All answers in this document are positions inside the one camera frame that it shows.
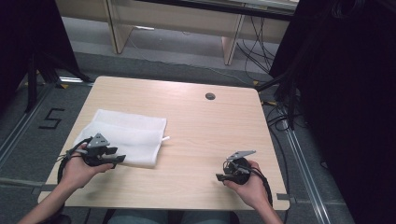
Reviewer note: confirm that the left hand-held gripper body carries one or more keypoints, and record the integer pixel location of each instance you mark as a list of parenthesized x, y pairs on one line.
[(95, 149)]

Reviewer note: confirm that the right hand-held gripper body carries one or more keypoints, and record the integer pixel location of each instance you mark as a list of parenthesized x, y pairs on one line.
[(238, 171)]

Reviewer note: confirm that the white mesh laundry bag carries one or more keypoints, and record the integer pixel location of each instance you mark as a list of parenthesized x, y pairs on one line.
[(130, 137)]

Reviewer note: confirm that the person's right hand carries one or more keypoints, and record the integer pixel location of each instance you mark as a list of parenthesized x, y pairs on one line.
[(252, 189)]

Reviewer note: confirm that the person's left hand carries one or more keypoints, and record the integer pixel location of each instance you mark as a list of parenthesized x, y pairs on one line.
[(79, 171)]

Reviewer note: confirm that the person's right leg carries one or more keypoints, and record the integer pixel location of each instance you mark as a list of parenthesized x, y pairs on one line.
[(207, 217)]

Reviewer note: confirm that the person's leg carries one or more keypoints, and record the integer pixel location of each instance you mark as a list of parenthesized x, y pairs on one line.
[(138, 217), (207, 217)]

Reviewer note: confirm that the grey tape strip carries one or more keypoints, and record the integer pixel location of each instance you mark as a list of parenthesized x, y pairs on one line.
[(43, 188), (285, 197)]

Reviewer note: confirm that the person's left leg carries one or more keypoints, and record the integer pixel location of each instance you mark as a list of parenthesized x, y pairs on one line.
[(138, 217)]

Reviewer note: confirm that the black metal stand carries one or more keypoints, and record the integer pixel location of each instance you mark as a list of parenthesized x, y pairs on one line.
[(46, 71)]

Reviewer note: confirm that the black curtain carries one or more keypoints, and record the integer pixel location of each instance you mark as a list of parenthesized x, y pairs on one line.
[(348, 93), (28, 37)]

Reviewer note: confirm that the metal floor rail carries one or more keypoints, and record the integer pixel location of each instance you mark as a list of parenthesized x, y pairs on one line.
[(21, 124), (306, 174)]

